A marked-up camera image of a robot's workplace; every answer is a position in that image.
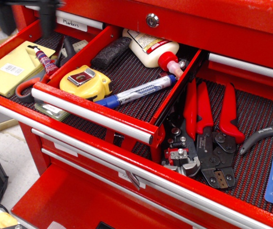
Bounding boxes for white ribbed plastic part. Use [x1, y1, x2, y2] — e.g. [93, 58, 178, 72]
[61, 39, 88, 57]

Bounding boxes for silver round drawer lock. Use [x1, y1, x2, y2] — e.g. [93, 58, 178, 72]
[146, 13, 160, 28]

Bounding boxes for white wood glue bottle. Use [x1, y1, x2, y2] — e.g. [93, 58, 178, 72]
[122, 29, 183, 80]

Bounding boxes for red bottom open drawer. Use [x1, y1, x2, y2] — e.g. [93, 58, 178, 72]
[11, 164, 192, 229]

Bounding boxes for black foam eraser block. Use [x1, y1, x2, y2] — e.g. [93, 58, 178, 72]
[91, 37, 132, 70]

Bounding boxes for small silver bolt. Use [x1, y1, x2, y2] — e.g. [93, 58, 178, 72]
[178, 60, 186, 69]

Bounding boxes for white markers label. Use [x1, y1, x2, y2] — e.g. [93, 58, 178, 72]
[57, 17, 88, 32]

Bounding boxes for red small open drawer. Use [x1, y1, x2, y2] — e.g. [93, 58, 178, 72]
[31, 26, 201, 147]

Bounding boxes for red handled wire stripper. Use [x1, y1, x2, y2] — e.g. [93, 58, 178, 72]
[161, 79, 201, 177]

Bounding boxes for clear small plastic case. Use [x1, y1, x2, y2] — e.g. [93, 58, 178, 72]
[34, 103, 70, 122]

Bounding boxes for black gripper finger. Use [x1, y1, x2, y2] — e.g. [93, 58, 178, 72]
[39, 2, 57, 38]
[0, 2, 16, 35]

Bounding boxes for blue BIC marker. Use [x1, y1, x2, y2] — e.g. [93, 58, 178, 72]
[95, 74, 176, 108]

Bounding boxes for yellow tape measure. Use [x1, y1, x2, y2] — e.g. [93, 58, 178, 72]
[60, 65, 113, 102]

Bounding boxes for red wide open drawer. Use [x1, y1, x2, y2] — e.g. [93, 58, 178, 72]
[0, 18, 273, 229]

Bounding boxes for red tool chest cabinet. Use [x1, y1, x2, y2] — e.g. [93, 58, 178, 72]
[9, 0, 273, 229]

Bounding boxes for red handled crimping tool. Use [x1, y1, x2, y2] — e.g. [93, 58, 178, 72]
[196, 82, 245, 189]

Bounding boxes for yellow object bottom left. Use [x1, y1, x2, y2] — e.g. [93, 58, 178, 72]
[0, 212, 18, 229]

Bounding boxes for small red glue tube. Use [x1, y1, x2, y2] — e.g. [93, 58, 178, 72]
[33, 46, 59, 76]

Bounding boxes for grey handled cutter pliers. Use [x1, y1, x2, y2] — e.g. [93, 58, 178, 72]
[239, 125, 273, 156]

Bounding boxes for red and grey scissors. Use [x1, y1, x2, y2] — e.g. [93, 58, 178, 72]
[15, 35, 73, 103]

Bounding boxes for yellow flat card package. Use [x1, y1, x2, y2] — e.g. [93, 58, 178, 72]
[0, 41, 55, 97]

